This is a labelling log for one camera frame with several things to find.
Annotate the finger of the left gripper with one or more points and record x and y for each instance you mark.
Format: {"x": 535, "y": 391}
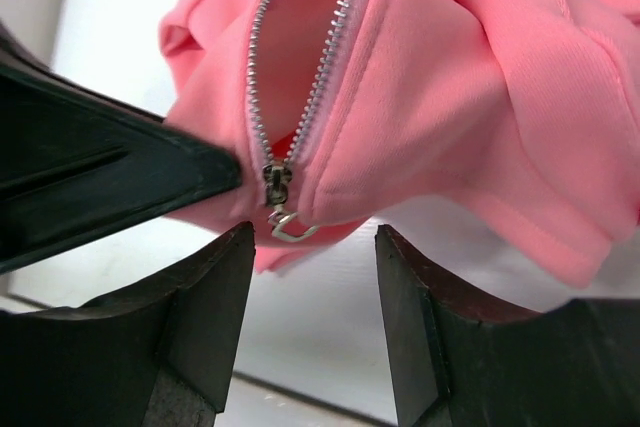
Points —
{"x": 77, "y": 166}

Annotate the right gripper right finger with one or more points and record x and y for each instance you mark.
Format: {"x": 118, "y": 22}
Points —
{"x": 460, "y": 356}

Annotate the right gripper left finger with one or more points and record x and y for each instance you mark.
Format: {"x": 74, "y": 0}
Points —
{"x": 159, "y": 352}

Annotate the pink zip jacket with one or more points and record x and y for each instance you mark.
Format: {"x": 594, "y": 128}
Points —
{"x": 524, "y": 112}

